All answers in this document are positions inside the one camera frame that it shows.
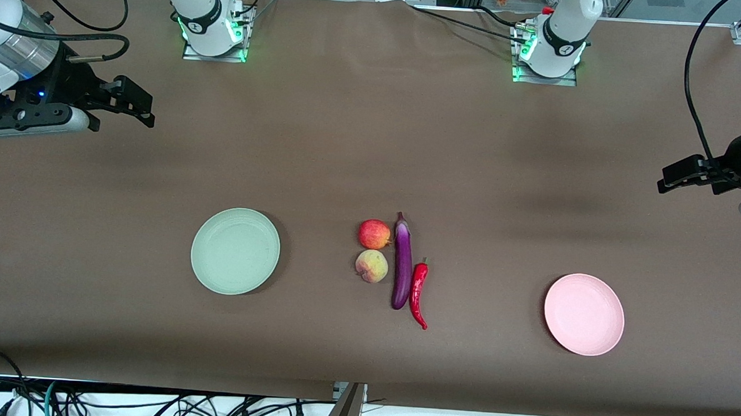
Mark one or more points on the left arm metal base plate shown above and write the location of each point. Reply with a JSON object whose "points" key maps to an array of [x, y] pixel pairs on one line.
{"points": [[542, 80]]}

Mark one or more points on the pink plate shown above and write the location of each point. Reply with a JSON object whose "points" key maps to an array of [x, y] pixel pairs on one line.
{"points": [[583, 314]]}

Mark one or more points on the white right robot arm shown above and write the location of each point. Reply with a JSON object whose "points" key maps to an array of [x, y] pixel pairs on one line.
{"points": [[197, 13]]}

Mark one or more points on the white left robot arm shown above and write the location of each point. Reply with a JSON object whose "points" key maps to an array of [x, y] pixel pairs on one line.
{"points": [[566, 29]]}

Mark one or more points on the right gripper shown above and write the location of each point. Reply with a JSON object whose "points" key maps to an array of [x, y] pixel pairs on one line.
{"points": [[71, 84]]}

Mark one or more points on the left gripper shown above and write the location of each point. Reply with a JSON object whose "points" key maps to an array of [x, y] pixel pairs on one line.
{"points": [[739, 155]]}

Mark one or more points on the yellow pink peach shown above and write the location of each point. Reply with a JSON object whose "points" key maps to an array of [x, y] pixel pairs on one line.
{"points": [[372, 265]]}

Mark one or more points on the light green plate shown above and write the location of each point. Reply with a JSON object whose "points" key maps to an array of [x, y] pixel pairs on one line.
{"points": [[235, 251]]}

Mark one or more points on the red chili pepper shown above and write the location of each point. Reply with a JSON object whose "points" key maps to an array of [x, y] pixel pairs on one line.
{"points": [[418, 285]]}

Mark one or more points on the purple eggplant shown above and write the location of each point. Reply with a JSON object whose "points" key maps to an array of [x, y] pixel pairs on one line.
{"points": [[402, 265]]}

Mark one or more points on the red apple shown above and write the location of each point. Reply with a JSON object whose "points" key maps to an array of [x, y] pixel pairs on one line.
{"points": [[374, 234]]}

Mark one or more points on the metal post below table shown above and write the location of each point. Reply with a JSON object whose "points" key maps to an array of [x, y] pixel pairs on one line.
{"points": [[344, 410]]}

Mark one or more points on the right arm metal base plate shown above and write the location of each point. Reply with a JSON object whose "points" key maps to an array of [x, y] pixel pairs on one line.
{"points": [[240, 49]]}

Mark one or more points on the brown table cover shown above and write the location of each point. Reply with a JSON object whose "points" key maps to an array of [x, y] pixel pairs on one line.
{"points": [[373, 139]]}

